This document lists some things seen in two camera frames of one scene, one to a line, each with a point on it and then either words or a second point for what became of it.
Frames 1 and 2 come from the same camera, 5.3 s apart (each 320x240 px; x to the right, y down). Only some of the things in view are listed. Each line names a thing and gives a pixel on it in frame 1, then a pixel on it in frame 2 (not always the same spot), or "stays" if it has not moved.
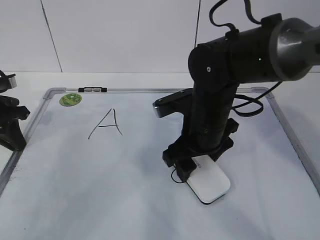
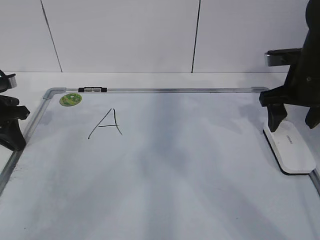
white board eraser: (208, 182) → (291, 152)
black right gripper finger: (183, 168) → (277, 112)
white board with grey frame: (92, 169) stays
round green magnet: (70, 99) stays
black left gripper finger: (11, 136) stays
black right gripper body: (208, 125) → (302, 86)
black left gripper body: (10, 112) stays
